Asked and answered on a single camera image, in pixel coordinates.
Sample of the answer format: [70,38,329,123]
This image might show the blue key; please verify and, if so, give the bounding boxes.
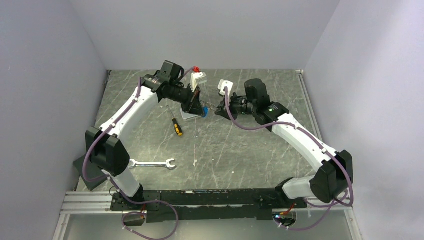
[201,108,209,118]

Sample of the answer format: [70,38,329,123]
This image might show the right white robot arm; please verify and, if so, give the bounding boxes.
[215,78,354,208]

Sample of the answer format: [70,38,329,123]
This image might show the black flat plate left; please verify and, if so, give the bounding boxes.
[72,155,104,192]

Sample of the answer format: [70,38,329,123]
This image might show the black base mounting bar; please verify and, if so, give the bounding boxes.
[110,188,307,223]

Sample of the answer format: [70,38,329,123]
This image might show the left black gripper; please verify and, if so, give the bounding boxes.
[167,83,206,117]

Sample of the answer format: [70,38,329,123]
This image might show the silver open-end wrench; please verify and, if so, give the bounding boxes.
[128,158,177,170]

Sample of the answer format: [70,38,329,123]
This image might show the small grey white box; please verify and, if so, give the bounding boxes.
[180,111,201,120]

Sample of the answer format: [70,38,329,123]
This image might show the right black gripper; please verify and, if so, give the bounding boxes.
[214,91,257,121]

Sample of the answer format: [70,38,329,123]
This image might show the aluminium rail frame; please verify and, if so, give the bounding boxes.
[51,69,364,240]

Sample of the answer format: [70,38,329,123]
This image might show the yellow black screwdriver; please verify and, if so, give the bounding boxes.
[166,105,183,137]

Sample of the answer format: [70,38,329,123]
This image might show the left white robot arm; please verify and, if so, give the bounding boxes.
[81,60,207,210]

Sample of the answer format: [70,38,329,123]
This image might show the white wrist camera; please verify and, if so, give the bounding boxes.
[217,79,234,97]
[189,66,208,93]

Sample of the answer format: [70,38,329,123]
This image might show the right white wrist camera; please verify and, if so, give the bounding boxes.
[217,79,234,97]

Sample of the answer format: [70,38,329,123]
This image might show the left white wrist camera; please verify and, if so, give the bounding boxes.
[189,66,208,93]

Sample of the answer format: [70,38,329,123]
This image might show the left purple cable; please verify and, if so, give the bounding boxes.
[82,76,180,240]

